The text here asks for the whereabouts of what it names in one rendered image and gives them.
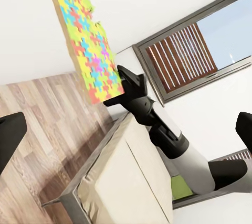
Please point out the bed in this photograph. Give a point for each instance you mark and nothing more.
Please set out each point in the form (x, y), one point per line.
(126, 180)

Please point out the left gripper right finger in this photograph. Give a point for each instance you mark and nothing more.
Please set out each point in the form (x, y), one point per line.
(244, 128)

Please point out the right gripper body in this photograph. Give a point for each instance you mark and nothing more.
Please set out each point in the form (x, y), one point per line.
(136, 99)

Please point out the door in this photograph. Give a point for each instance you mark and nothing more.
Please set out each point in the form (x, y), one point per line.
(183, 196)

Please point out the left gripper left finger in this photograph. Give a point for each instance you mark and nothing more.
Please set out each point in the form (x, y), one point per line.
(13, 128)

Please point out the jigsaw puzzle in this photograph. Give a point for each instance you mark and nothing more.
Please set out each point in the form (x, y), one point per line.
(87, 45)

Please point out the fixed window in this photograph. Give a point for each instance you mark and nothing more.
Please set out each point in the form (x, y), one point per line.
(206, 46)

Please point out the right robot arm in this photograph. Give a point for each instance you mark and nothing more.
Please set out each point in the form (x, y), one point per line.
(203, 177)

